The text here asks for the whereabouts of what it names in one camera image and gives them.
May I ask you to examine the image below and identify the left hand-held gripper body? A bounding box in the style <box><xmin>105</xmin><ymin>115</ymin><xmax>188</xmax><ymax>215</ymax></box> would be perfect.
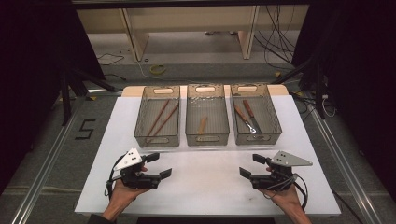
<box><xmin>113</xmin><ymin>147</ymin><xmax>163</xmax><ymax>190</ymax></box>

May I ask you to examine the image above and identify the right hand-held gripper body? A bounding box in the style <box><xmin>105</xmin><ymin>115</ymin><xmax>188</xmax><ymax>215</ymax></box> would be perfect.
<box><xmin>248</xmin><ymin>150</ymin><xmax>314</xmax><ymax>191</ymax></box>

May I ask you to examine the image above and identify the grey transparent plastic bin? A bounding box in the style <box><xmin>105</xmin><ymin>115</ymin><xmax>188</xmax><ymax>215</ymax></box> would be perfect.
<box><xmin>134</xmin><ymin>85</ymin><xmax>181</xmax><ymax>148</ymax></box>
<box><xmin>229</xmin><ymin>82</ymin><xmax>283</xmax><ymax>146</ymax></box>
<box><xmin>185</xmin><ymin>83</ymin><xmax>231</xmax><ymax>147</ymax></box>

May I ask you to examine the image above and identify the fork with wooden handle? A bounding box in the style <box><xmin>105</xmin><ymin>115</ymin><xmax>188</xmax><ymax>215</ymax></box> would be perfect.
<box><xmin>233</xmin><ymin>105</ymin><xmax>257</xmax><ymax>135</ymax></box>

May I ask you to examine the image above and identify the knife with wooden handle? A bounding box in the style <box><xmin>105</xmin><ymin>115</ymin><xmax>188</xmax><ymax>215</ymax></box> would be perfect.
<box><xmin>242</xmin><ymin>99</ymin><xmax>262</xmax><ymax>134</ymax></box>

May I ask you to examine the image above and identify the clear spoon with wooden handle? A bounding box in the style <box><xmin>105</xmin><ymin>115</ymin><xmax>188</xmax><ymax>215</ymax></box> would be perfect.
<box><xmin>198</xmin><ymin>116</ymin><xmax>208</xmax><ymax>135</ymax></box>

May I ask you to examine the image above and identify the person's right hand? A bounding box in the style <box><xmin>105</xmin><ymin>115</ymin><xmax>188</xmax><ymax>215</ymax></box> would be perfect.
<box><xmin>262</xmin><ymin>180</ymin><xmax>303</xmax><ymax>214</ymax></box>

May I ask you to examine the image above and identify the person's left hand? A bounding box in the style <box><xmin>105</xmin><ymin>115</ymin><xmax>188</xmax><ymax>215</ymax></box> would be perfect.
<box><xmin>106</xmin><ymin>181</ymin><xmax>149</xmax><ymax>216</ymax></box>

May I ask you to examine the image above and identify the white table sheet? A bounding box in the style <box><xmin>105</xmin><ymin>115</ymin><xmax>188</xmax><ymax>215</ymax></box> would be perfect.
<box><xmin>74</xmin><ymin>94</ymin><xmax>342</xmax><ymax>217</ymax></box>

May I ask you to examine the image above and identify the black metal stand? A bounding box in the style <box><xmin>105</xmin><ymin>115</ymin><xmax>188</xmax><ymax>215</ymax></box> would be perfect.
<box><xmin>270</xmin><ymin>55</ymin><xmax>327</xmax><ymax>119</ymax></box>
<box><xmin>60</xmin><ymin>65</ymin><xmax>119</xmax><ymax>127</ymax></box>

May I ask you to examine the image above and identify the yellow tape roll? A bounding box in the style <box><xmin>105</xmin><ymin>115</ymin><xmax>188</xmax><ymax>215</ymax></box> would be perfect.
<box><xmin>148</xmin><ymin>63</ymin><xmax>167</xmax><ymax>76</ymax></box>

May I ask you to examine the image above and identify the light wooden desk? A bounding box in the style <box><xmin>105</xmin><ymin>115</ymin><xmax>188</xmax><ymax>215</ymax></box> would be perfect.
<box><xmin>76</xmin><ymin>4</ymin><xmax>310</xmax><ymax>62</ymax></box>

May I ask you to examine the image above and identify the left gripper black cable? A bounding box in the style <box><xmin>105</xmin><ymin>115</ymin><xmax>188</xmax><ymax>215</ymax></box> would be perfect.
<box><xmin>106</xmin><ymin>154</ymin><xmax>125</xmax><ymax>202</ymax></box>

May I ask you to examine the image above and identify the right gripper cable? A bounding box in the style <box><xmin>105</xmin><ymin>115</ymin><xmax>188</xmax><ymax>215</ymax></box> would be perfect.
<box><xmin>261</xmin><ymin>174</ymin><xmax>309</xmax><ymax>211</ymax></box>

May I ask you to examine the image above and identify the aluminium floor rail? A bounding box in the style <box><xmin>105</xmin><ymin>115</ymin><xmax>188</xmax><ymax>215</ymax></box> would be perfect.
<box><xmin>10</xmin><ymin>96</ymin><xmax>88</xmax><ymax>224</ymax></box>
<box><xmin>306</xmin><ymin>102</ymin><xmax>383</xmax><ymax>224</ymax></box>

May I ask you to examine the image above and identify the white floor cable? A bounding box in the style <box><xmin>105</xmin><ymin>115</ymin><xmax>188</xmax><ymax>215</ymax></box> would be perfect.
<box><xmin>134</xmin><ymin>57</ymin><xmax>200</xmax><ymax>84</ymax></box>

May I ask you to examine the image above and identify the white looped cable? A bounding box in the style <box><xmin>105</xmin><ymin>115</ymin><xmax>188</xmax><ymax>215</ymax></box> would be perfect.
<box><xmin>321</xmin><ymin>93</ymin><xmax>338</xmax><ymax>119</ymax></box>

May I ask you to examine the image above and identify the thin black floor cable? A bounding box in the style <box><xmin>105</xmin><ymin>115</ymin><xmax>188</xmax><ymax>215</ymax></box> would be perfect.
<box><xmin>96</xmin><ymin>52</ymin><xmax>125</xmax><ymax>66</ymax></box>

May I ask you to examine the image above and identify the bundle of black cables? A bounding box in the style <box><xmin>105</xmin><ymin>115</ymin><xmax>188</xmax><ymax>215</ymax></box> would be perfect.
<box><xmin>253</xmin><ymin>4</ymin><xmax>297</xmax><ymax>68</ymax></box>

